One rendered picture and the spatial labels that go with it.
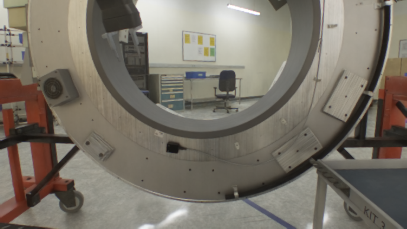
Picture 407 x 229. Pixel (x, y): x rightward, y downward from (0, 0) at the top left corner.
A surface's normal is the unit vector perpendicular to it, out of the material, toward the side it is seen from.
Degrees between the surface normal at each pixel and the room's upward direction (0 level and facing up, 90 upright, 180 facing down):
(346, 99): 90
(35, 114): 90
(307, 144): 90
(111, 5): 122
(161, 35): 90
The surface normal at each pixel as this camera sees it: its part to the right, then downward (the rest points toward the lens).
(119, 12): -0.13, 0.47
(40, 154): -0.07, 0.12
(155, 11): 0.59, 0.10
